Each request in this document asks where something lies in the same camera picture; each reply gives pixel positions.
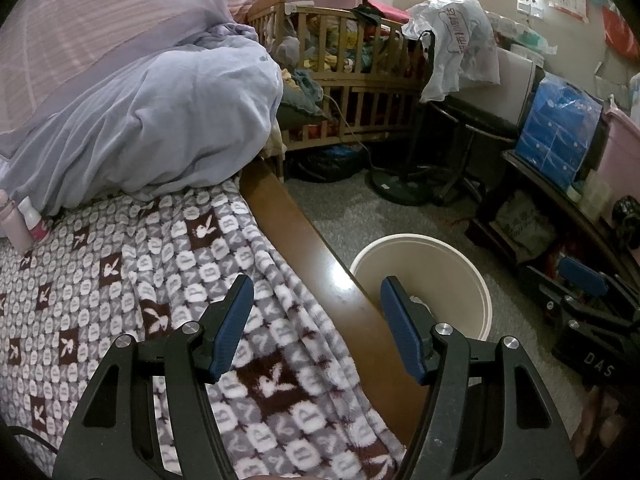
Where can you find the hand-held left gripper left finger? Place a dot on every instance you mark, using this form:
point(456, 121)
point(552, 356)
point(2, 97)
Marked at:
point(232, 330)

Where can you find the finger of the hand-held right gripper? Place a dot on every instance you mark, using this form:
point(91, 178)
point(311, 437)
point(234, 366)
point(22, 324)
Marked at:
point(545, 290)
point(582, 275)

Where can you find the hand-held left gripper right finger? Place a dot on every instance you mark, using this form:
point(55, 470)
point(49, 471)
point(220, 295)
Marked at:
point(402, 330)

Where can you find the cream plastic bucket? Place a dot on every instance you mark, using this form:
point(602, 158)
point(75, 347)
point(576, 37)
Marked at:
point(450, 270)

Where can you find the person's right hand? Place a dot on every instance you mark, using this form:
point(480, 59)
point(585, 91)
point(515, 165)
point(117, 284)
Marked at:
point(597, 420)

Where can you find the translucent plastic bag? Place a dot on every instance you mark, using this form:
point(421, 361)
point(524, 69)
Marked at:
point(525, 225)

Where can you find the clear plastic container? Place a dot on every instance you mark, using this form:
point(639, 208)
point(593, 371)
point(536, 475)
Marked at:
point(595, 195)

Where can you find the dark wooden shelf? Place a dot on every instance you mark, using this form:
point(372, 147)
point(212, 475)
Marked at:
point(545, 185)

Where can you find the printed fleece blanket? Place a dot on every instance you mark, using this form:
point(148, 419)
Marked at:
point(150, 260)

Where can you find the pink plastic tub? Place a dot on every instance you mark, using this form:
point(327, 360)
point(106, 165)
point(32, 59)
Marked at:
point(625, 155)

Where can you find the black fan base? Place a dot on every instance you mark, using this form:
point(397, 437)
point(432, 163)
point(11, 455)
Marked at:
point(405, 187)

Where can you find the blue storage box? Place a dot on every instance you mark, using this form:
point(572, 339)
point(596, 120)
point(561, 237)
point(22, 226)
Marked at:
point(560, 130)

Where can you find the black plastic bag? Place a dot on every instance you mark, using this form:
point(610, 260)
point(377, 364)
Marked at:
point(325, 162)

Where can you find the black metal stand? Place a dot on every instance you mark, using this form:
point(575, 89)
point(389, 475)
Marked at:
point(470, 120)

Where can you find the white appliance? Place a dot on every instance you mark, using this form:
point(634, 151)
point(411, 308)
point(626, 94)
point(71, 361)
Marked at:
point(515, 80)

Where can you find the white pill bottle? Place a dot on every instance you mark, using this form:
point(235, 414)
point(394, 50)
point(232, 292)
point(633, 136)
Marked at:
point(35, 222)

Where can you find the light blue duvet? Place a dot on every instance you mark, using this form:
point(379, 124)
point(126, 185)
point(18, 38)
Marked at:
point(175, 110)

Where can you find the grey green pillow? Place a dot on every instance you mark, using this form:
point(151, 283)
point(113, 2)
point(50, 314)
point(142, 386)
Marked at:
point(300, 107)

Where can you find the pink insulated bottle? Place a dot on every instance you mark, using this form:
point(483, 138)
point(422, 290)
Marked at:
point(17, 225)

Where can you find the wooden baby crib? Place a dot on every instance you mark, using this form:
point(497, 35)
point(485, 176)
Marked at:
point(370, 77)

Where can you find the blue grey knit cloth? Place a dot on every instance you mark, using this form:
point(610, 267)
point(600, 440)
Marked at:
point(307, 85)

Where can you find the large white printed bag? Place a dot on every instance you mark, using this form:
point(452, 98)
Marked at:
point(460, 45)

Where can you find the pile of colourful clothes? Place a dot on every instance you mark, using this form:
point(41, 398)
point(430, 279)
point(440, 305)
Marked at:
point(350, 45)

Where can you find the pink mosquito net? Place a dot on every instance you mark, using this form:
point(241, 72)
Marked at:
point(100, 10)

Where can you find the brown wooden bed frame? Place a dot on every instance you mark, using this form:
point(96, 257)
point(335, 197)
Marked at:
point(310, 240)

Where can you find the red wall decoration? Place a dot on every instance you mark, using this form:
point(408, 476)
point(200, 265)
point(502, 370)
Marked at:
point(620, 35)

